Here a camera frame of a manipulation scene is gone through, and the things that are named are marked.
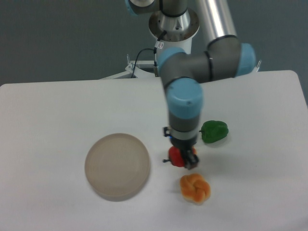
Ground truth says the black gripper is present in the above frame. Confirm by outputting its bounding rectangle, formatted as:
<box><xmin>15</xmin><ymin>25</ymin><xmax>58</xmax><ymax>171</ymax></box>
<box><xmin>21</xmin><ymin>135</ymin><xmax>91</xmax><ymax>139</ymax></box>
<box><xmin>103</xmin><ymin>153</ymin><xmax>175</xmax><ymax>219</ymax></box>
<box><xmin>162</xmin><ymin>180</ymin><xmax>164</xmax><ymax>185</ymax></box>
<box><xmin>163</xmin><ymin>126</ymin><xmax>199</xmax><ymax>169</ymax></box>

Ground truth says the red toy pepper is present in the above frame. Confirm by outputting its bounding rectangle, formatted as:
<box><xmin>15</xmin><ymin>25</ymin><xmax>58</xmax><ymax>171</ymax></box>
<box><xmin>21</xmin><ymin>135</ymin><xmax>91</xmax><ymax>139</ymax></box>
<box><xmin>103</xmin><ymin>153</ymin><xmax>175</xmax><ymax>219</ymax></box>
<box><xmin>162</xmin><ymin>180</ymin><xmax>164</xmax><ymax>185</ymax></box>
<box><xmin>163</xmin><ymin>146</ymin><xmax>185</xmax><ymax>167</ymax></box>

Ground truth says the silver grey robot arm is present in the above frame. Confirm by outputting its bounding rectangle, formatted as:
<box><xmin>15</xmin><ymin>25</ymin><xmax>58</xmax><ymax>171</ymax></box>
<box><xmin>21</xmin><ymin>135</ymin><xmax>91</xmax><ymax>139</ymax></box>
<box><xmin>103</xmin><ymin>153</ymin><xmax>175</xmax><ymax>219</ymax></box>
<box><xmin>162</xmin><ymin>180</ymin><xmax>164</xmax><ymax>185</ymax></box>
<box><xmin>126</xmin><ymin>0</ymin><xmax>256</xmax><ymax>169</ymax></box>

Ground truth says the yellow toy pepper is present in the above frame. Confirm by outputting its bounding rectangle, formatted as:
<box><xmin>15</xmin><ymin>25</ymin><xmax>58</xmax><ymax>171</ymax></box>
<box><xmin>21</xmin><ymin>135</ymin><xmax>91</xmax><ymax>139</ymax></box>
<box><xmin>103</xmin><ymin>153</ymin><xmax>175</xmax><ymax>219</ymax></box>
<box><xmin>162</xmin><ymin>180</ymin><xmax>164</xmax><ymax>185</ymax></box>
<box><xmin>192</xmin><ymin>147</ymin><xmax>197</xmax><ymax>155</ymax></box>

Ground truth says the green toy pepper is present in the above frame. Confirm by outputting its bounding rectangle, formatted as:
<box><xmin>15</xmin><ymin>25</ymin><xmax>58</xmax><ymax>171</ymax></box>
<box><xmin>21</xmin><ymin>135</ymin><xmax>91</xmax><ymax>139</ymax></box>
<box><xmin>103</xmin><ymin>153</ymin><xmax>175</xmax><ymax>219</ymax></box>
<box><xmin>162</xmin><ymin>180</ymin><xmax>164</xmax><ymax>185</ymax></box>
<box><xmin>199</xmin><ymin>120</ymin><xmax>229</xmax><ymax>143</ymax></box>

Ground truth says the beige round plate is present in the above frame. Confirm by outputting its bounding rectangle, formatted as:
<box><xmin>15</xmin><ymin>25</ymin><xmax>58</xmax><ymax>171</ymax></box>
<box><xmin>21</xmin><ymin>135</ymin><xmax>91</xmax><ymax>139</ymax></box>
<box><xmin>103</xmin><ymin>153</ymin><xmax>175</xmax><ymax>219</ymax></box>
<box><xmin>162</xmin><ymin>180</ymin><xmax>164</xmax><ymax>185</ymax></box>
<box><xmin>84</xmin><ymin>133</ymin><xmax>151</xmax><ymax>202</ymax></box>

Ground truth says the orange knotted bread roll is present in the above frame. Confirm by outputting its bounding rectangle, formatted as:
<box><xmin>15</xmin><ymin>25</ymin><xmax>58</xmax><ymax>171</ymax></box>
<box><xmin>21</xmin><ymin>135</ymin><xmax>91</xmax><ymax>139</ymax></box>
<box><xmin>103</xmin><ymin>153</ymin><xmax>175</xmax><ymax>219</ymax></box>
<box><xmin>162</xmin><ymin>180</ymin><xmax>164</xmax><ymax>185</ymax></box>
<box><xmin>180</xmin><ymin>173</ymin><xmax>211</xmax><ymax>204</ymax></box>

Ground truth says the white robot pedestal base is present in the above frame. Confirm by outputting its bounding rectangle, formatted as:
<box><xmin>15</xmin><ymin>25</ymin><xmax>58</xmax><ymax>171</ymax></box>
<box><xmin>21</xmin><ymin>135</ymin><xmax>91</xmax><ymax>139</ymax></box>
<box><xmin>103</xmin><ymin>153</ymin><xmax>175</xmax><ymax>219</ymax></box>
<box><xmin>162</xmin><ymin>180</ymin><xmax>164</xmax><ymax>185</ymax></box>
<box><xmin>100</xmin><ymin>8</ymin><xmax>262</xmax><ymax>80</ymax></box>

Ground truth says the black cable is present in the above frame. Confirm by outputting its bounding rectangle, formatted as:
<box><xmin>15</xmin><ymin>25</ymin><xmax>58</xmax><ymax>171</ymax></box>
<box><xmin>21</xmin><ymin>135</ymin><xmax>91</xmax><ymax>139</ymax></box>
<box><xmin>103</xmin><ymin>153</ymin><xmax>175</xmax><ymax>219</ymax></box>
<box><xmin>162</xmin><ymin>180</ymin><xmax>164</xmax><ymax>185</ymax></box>
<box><xmin>131</xmin><ymin>30</ymin><xmax>167</xmax><ymax>78</ymax></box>

